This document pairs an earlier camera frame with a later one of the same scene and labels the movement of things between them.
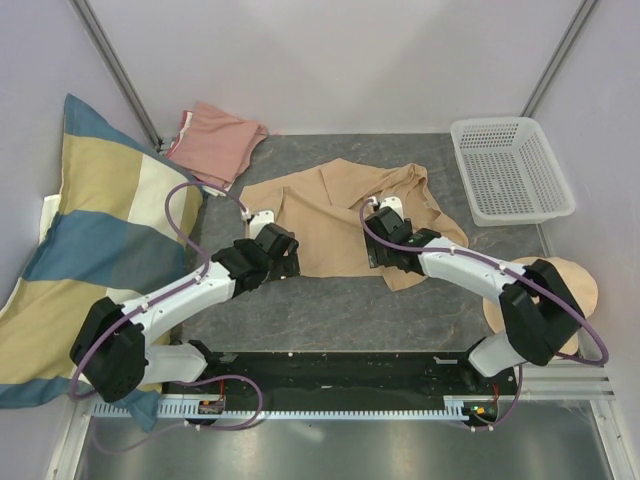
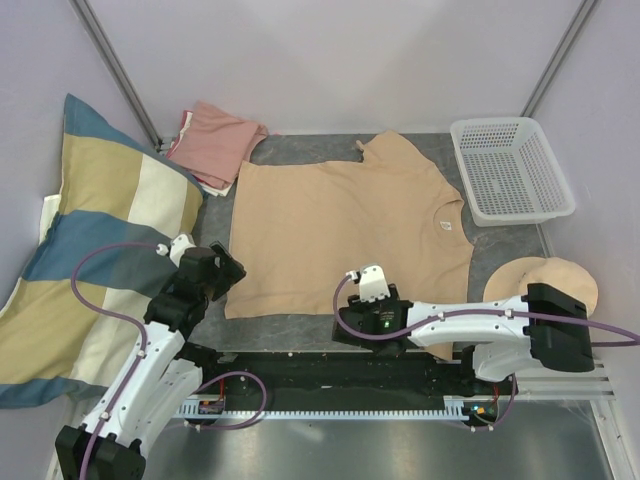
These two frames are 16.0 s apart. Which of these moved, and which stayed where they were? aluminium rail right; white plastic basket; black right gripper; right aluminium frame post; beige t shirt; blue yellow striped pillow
Moved: beige t shirt; black right gripper
Stayed: white plastic basket; blue yellow striped pillow; aluminium rail right; right aluminium frame post
